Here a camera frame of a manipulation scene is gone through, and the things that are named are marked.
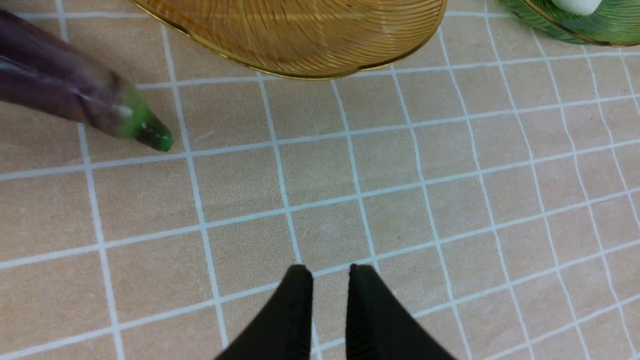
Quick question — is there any white radish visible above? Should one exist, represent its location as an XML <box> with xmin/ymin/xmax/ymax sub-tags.
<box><xmin>552</xmin><ymin>0</ymin><xmax>602</xmax><ymax>16</ymax></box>

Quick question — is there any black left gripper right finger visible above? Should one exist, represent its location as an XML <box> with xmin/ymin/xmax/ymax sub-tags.
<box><xmin>346</xmin><ymin>263</ymin><xmax>454</xmax><ymax>360</ymax></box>

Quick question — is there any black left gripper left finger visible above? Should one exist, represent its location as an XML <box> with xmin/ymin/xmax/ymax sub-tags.
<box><xmin>216</xmin><ymin>264</ymin><xmax>314</xmax><ymax>360</ymax></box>

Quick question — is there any beige checkered tablecloth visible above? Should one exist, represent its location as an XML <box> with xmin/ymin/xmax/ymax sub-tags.
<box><xmin>0</xmin><ymin>0</ymin><xmax>640</xmax><ymax>360</ymax></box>

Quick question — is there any amber plastic plate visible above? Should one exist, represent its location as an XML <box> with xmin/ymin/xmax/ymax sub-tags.
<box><xmin>135</xmin><ymin>0</ymin><xmax>447</xmax><ymax>80</ymax></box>

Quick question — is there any purple eggplant with green stem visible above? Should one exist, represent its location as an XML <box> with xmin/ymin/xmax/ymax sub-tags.
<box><xmin>0</xmin><ymin>9</ymin><xmax>174</xmax><ymax>152</ymax></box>

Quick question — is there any green plastic plate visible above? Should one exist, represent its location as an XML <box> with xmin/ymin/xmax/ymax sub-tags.
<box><xmin>501</xmin><ymin>0</ymin><xmax>640</xmax><ymax>47</ymax></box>

